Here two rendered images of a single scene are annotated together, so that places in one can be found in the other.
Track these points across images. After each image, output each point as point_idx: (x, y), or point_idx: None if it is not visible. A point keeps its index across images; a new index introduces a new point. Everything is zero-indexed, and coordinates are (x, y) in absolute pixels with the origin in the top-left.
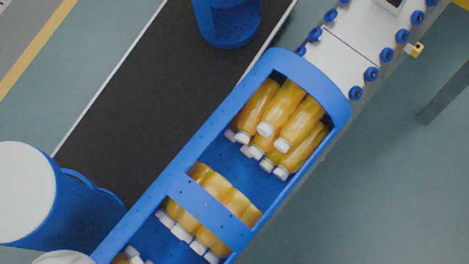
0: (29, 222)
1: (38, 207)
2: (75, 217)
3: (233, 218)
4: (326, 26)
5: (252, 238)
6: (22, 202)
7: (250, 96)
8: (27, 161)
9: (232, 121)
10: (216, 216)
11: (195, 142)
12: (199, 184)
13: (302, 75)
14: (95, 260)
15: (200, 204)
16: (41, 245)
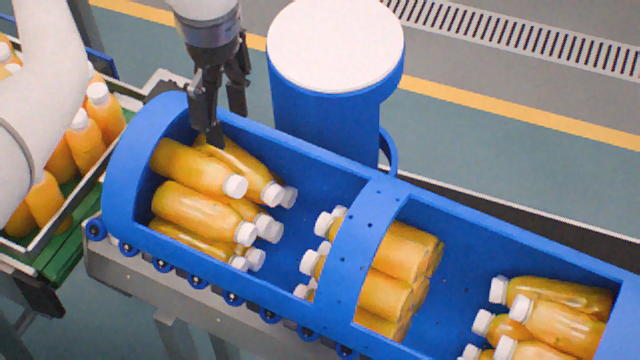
0: (301, 74)
1: (322, 77)
2: None
3: (358, 274)
4: None
5: (342, 339)
6: (324, 60)
7: (562, 257)
8: (379, 51)
9: None
10: (355, 244)
11: (461, 205)
12: (396, 211)
13: (627, 321)
14: (241, 25)
15: (367, 218)
16: (280, 123)
